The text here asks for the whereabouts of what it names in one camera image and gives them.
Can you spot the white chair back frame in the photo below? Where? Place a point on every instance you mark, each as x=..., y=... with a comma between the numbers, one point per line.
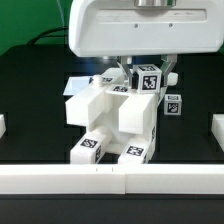
x=85, y=107

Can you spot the white front fence rail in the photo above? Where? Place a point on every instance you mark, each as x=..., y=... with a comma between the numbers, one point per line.
x=112, y=179

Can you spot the white part at right edge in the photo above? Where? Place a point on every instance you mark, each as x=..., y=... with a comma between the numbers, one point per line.
x=218, y=129

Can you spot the white tagged cube nut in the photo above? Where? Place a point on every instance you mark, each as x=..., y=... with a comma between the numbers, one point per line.
x=172, y=104

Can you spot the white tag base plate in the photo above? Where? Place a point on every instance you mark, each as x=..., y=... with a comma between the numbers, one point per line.
x=76, y=84

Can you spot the white chair seat part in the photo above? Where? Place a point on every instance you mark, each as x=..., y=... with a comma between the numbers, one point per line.
x=132, y=114

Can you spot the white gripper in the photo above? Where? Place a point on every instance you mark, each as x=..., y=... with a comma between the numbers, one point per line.
x=128, y=28

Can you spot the white part at left edge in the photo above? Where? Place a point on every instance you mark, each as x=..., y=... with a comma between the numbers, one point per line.
x=2, y=125

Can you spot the white part at edge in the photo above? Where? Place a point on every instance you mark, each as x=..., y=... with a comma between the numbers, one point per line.
x=2, y=125
x=218, y=129

